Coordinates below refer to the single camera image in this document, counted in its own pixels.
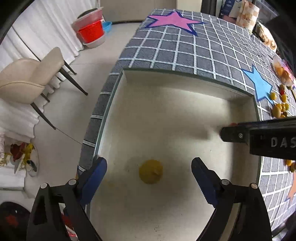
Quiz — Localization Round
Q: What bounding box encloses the yellow tomato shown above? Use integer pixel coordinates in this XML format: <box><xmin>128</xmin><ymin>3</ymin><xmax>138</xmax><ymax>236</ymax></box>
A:
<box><xmin>138</xmin><ymin>160</ymin><xmax>163</xmax><ymax>184</ymax></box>

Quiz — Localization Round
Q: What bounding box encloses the olive green large tomato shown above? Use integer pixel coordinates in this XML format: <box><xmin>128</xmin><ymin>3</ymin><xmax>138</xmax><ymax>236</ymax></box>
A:
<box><xmin>272</xmin><ymin>105</ymin><xmax>281</xmax><ymax>118</ymax></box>

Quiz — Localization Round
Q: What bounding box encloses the blue paper star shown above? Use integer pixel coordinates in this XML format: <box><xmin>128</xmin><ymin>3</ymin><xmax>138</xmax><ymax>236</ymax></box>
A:
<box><xmin>241</xmin><ymin>65</ymin><xmax>273</xmax><ymax>104</ymax></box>

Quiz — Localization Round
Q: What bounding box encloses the orange paper star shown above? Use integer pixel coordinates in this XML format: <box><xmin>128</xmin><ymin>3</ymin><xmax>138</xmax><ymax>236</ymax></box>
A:
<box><xmin>287</xmin><ymin>172</ymin><xmax>296</xmax><ymax>203</ymax></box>

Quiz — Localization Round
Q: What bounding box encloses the clear plastic fruit bowl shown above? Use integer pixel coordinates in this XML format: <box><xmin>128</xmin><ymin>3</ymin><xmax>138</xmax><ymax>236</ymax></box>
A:
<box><xmin>272</xmin><ymin>55</ymin><xmax>295</xmax><ymax>87</ymax></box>

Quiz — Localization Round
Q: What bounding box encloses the flower bouquet on floor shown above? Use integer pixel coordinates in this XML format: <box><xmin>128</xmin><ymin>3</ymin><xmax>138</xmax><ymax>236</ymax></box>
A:
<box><xmin>1</xmin><ymin>143</ymin><xmax>39</xmax><ymax>177</ymax></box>

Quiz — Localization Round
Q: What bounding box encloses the white shallow box tray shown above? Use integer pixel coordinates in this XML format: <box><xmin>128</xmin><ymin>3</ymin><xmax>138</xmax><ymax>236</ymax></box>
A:
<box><xmin>90</xmin><ymin>70</ymin><xmax>261</xmax><ymax>240</ymax></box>

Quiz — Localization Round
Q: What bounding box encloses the beige chair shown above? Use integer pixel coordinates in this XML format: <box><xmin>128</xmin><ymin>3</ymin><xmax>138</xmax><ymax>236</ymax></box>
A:
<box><xmin>1</xmin><ymin>47</ymin><xmax>88</xmax><ymax>130</ymax></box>

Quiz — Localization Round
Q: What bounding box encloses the pink paper star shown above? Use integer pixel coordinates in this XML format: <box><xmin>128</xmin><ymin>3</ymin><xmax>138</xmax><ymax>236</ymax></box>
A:
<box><xmin>145</xmin><ymin>11</ymin><xmax>204</xmax><ymax>36</ymax></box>

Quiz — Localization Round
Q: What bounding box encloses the red plastic basin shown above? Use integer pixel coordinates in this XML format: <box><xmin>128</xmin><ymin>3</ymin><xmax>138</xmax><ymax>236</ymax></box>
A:
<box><xmin>78</xmin><ymin>20</ymin><xmax>104</xmax><ymax>44</ymax></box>

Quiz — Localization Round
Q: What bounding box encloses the blue plastic basin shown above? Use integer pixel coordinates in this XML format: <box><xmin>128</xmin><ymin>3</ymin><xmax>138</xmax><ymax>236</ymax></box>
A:
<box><xmin>102</xmin><ymin>21</ymin><xmax>112</xmax><ymax>33</ymax></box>

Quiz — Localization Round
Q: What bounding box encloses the white curtain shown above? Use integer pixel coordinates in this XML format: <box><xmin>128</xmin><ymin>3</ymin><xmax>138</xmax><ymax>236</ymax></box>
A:
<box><xmin>1</xmin><ymin>1</ymin><xmax>99</xmax><ymax>142</ymax></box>

